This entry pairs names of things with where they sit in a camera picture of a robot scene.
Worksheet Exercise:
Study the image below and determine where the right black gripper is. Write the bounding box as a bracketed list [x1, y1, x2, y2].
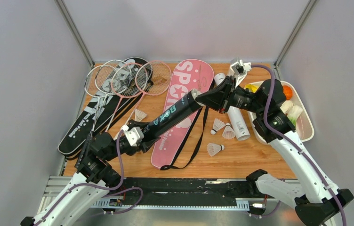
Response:
[194, 75, 266, 115]

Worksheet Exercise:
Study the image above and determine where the shuttlecock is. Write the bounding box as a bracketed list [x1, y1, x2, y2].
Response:
[134, 109, 147, 122]
[207, 143, 225, 157]
[210, 118, 225, 135]
[222, 123, 235, 140]

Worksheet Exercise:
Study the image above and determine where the black shuttlecock tube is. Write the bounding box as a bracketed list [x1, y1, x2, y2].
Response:
[142, 89, 203, 141]

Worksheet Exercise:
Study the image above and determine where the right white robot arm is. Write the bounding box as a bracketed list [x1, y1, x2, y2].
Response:
[195, 67, 354, 226]

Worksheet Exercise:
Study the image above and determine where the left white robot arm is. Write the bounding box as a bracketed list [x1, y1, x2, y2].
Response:
[20, 119, 169, 226]

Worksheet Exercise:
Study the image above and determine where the white shuttlecock tube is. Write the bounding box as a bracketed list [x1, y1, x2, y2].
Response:
[214, 73, 251, 142]

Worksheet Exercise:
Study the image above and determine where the yellow napa cabbage toy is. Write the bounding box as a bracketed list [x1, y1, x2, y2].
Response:
[244, 84, 258, 93]

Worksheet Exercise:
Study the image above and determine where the pink racket cover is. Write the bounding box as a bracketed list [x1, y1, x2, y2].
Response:
[151, 59, 214, 170]

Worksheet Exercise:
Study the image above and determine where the black racket cover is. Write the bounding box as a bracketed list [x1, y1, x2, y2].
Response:
[58, 57, 147, 159]

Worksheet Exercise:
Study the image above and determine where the orange tomato toy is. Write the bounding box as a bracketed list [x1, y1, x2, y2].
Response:
[283, 85, 293, 100]

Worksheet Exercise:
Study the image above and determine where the pink racket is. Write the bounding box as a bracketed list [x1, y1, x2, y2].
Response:
[113, 60, 172, 141]
[105, 63, 142, 131]

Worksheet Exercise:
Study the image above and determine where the pink racket right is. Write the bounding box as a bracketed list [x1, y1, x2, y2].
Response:
[113, 60, 172, 141]

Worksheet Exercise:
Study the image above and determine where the bok choy toy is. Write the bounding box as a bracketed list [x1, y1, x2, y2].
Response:
[287, 105, 303, 126]

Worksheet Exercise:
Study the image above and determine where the white plastic tray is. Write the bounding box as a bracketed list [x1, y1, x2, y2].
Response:
[247, 81, 314, 145]

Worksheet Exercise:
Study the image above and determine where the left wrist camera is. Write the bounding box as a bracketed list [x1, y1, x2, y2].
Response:
[121, 125, 144, 146]

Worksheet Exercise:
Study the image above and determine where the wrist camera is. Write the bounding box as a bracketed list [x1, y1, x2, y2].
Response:
[227, 57, 251, 87]
[121, 125, 144, 146]

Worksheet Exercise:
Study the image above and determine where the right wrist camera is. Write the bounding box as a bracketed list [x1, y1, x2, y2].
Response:
[227, 57, 251, 87]

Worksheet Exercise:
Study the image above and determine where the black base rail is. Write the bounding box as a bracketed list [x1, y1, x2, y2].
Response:
[121, 178, 265, 208]

